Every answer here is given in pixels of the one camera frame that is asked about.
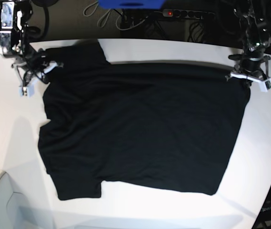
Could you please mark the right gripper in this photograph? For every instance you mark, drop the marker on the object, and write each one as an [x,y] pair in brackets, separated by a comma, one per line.
[28,69]

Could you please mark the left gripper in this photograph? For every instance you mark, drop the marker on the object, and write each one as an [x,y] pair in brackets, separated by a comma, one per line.
[252,69]

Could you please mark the black t-shirt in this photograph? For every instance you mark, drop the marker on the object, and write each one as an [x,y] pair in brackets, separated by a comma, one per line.
[161,125]

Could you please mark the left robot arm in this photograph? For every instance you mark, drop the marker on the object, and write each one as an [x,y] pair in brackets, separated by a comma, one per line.
[256,39]

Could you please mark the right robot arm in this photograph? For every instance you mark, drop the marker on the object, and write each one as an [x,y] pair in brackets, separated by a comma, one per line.
[16,36]

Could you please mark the white power strip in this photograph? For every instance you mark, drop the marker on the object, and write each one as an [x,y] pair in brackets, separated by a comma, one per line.
[181,15]

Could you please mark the blue box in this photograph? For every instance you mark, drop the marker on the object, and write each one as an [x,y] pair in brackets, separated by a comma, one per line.
[131,4]

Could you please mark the white bin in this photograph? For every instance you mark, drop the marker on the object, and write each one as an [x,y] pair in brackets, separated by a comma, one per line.
[16,211]

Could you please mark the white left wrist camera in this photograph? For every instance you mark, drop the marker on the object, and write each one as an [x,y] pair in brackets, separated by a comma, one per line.
[265,85]

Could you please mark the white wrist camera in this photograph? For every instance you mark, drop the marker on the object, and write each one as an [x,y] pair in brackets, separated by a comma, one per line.
[28,90]
[265,85]

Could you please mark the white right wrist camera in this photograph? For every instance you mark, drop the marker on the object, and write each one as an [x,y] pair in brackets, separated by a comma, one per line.
[28,90]

